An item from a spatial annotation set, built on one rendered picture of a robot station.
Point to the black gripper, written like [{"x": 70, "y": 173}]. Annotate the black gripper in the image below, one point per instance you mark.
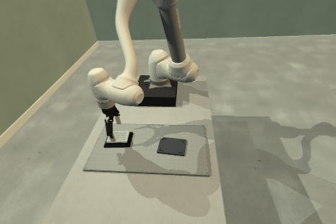
[{"x": 108, "y": 123}]

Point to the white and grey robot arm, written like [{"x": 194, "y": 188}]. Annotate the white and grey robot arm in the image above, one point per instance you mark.
[{"x": 125, "y": 89}]

